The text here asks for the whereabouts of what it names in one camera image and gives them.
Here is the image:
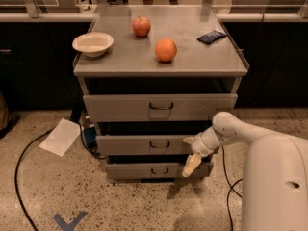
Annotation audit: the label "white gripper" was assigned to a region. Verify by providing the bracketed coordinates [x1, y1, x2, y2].
[182, 127, 222, 177]

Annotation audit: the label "grey drawer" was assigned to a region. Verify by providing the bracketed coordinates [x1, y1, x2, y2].
[105, 161, 215, 180]
[84, 94, 238, 122]
[96, 135, 193, 156]

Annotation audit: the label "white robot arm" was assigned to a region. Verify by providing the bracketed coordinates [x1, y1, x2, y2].
[182, 112, 308, 231]

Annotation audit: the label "grey bottom drawer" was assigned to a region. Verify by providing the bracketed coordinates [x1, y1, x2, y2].
[105, 161, 215, 180]

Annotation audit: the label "grey top drawer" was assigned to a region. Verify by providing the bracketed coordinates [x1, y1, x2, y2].
[84, 94, 238, 122]

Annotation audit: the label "grey drawer cabinet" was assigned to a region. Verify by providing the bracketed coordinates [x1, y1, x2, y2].
[74, 6, 247, 179]

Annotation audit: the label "blue power box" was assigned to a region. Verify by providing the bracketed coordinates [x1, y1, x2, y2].
[84, 127, 97, 148]

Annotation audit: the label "orange fruit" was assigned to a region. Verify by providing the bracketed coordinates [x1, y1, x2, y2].
[155, 38, 177, 62]

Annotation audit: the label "dark blue sponge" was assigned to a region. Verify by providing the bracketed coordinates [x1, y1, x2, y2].
[197, 30, 226, 45]

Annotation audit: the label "red apple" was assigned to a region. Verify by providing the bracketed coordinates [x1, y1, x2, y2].
[132, 16, 151, 38]

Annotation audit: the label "white paper sheet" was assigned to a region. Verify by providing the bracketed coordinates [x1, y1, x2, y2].
[38, 118, 80, 157]

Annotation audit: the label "white bowl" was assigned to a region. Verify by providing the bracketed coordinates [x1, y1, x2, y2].
[72, 32, 114, 57]

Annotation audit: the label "blue floor tape mark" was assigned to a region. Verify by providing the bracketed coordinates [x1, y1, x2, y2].
[52, 210, 89, 231]

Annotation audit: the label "person's black sneakers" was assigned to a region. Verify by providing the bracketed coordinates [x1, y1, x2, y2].
[107, 0, 128, 5]

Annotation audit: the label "tan bag at left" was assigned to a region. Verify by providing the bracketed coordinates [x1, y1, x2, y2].
[0, 92, 20, 139]

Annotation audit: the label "black cable right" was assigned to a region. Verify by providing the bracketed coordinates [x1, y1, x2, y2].
[220, 146, 244, 231]

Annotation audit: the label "black cable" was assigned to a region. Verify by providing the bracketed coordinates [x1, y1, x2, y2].
[220, 146, 244, 231]
[13, 127, 56, 231]

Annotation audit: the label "black cable left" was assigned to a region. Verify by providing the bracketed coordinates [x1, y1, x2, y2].
[13, 127, 56, 231]

